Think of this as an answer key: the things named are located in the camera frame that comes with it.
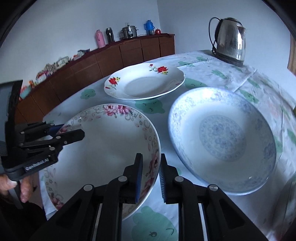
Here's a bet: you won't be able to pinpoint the pink floral rimmed plate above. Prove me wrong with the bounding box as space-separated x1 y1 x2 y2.
40 103 161 218

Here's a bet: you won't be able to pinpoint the small red apple ornament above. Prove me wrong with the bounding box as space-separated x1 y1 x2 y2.
155 29 161 35

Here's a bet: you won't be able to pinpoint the pink thermos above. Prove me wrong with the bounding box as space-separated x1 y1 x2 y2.
95 30 106 48

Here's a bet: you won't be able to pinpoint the brown wooden sideboard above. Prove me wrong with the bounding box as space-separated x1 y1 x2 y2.
15 33 175 124

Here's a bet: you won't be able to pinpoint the person's left hand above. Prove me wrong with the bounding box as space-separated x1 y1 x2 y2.
1 175 34 203

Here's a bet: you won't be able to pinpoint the white tablecloth green clouds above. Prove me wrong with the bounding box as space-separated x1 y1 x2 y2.
44 51 295 240

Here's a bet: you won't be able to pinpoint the steel cooking pot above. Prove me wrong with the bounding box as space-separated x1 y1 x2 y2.
119 25 137 40

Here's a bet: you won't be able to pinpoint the clutter of boxes on sideboard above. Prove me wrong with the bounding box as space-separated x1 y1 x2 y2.
19 49 90 100

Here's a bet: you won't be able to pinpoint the red flower white plate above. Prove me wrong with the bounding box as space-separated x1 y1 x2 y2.
104 62 185 100

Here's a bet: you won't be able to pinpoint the blue thermos jug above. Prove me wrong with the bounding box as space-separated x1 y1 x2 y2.
144 20 154 35

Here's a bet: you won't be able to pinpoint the blue patterned white plate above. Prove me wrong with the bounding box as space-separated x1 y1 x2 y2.
168 87 276 195

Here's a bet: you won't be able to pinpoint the black steel thermos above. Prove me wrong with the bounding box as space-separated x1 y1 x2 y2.
105 28 115 44

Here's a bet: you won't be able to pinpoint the stainless steel electric kettle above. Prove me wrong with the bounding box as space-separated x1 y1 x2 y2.
208 17 246 67

